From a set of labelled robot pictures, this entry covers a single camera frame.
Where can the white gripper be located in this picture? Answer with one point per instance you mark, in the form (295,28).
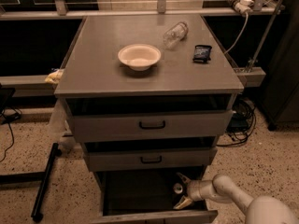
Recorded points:
(194,190)

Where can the silver redbull can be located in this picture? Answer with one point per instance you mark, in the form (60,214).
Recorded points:
(178,188)

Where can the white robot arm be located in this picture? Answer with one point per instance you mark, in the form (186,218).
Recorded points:
(222,189)

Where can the middle grey drawer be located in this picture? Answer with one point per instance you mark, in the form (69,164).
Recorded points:
(148,159)

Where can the grey drawer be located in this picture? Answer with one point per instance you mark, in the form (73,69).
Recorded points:
(147,197)
(148,159)
(88,129)

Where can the bottom grey drawer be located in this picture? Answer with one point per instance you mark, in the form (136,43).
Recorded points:
(147,197)

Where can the top grey drawer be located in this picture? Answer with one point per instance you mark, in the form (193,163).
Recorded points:
(88,129)

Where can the grey drawer cabinet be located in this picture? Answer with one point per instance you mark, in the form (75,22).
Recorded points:
(152,104)

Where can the dark blue snack packet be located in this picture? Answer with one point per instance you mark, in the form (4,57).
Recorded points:
(202,53)

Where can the clear plastic bag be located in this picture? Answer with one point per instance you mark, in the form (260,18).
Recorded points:
(59,130)

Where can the black stand leg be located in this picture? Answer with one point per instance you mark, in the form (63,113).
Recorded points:
(42,177)

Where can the white paper bowl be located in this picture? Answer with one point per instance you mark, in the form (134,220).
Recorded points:
(139,57)

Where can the clear plastic bottle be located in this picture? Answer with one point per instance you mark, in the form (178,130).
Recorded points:
(175,34)

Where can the yellow cloth rag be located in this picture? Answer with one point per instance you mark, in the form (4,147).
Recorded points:
(54,77)

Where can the white power strip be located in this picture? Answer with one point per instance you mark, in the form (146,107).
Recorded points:
(240,6)

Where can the grey metal shelf frame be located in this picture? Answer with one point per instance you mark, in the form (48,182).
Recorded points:
(130,3)

